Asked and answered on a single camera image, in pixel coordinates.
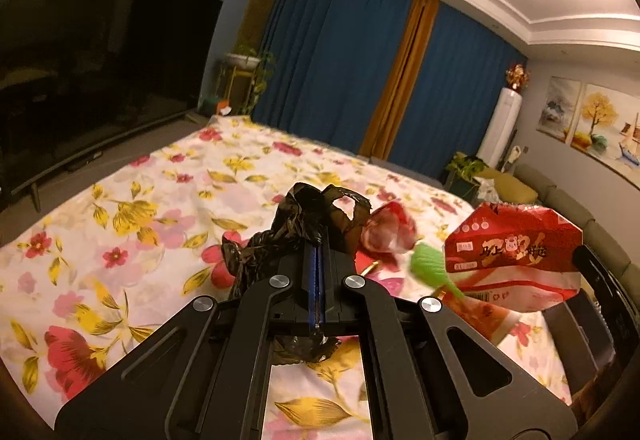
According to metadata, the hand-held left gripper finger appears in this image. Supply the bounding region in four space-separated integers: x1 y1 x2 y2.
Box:
54 240 319 440
318 244 579 440

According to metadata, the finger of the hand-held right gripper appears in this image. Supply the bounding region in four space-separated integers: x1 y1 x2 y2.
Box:
572 244 630 323

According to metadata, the red paper packet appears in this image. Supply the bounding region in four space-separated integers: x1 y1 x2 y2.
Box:
352 250 397 277

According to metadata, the black plastic bag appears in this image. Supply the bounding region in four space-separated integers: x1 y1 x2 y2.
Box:
221 182 374 367

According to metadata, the grey plastic bin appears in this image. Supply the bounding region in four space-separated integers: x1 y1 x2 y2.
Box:
542 292 620 401

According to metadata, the pink plastic bag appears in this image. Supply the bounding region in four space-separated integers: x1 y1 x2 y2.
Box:
359 201 417 254

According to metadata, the red snack bag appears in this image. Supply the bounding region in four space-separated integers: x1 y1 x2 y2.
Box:
444 201 585 317

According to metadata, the grey sofa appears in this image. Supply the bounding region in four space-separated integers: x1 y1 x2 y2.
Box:
472 162 640 321

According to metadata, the mustard yellow cushion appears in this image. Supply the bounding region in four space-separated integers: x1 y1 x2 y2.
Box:
474 168 539 207

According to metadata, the white cloth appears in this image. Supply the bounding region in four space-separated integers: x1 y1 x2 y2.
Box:
477 180 502 204

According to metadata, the white handheld vacuum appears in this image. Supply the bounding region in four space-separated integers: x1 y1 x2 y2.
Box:
500 145 524 173

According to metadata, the sailboat and tree painting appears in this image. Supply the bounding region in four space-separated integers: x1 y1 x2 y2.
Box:
570 84 640 181

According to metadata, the potted plant dark pot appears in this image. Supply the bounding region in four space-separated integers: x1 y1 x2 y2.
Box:
444 152 489 201

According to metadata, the floral tablecloth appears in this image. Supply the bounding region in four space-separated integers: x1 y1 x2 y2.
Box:
0 115 575 440

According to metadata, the small landscape painting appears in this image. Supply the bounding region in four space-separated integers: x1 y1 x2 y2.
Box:
536 76 584 142

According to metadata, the white standing air conditioner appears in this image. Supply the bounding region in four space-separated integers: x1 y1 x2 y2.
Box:
475 87 524 171

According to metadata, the yellow plant stand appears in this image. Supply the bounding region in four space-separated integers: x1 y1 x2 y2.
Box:
219 64 252 115

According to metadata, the red gold flower ornament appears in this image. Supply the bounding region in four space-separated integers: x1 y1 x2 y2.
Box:
504 62 532 94

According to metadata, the orange curtain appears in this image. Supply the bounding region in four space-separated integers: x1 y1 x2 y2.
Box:
359 0 442 161

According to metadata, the blue curtain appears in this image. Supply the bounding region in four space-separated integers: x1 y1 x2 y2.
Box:
387 2 529 195
250 0 417 157

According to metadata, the potted plant white pot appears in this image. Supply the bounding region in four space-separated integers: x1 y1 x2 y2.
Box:
217 42 277 117

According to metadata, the black television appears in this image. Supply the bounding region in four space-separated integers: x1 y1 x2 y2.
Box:
0 0 224 215

